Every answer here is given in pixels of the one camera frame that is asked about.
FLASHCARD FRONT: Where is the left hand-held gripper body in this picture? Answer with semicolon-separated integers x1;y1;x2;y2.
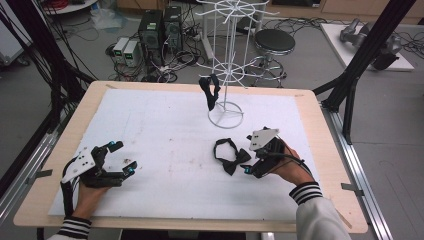
60;145;127;189

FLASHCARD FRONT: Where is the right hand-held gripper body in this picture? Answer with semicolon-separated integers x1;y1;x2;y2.
248;126;288;180

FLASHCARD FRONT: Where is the black bow tie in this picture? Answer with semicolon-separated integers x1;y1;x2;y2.
213;137;253;177
198;73;222;112

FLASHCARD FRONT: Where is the white wire display rack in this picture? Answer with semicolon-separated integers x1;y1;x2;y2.
193;0;281;130

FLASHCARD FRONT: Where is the person's left hand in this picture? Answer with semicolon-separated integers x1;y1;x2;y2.
73;183;110;220

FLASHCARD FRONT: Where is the person's right hand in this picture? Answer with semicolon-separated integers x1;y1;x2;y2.
266;138;315;188

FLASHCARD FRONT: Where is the grey metal clamp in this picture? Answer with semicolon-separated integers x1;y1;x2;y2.
25;169;54;185
340;182;365;198

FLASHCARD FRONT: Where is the white foam mat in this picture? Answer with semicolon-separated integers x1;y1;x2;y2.
48;88;333;224

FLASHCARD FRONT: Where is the white power supply box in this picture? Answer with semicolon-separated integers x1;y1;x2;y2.
123;40;141;68
112;37;130;63

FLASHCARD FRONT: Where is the black round stool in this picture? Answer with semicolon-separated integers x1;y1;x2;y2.
246;28;297;88

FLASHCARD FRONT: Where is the thin wooden stick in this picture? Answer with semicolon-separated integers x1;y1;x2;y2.
334;208;353;230

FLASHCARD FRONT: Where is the black computer tower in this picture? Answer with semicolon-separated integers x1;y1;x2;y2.
137;9;165;66
163;5;184;54

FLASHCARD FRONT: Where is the white board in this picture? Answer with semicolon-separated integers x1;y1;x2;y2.
319;22;415;72

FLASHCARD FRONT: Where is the clear plastic bag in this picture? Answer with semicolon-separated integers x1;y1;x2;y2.
90;6;128;31

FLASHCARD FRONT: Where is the round white table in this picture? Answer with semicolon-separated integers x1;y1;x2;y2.
41;0;99;16

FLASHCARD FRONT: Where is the wooden cabinet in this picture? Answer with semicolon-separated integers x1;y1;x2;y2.
116;0;424;25

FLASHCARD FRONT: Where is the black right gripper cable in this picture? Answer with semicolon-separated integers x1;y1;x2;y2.
256;149;314;178

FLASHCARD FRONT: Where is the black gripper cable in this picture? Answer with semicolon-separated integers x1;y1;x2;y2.
256;149;314;178
59;157;82;218

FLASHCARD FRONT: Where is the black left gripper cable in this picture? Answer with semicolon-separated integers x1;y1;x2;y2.
59;157;82;218

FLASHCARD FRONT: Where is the aluminium rail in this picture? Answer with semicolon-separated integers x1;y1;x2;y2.
321;103;395;240
0;131;66;223

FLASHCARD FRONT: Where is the tangle of black floor cables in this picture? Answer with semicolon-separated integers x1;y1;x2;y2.
104;33;205;84

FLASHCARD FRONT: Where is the black metal frame post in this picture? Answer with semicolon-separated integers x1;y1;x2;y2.
0;0;98;199
313;0;418;146

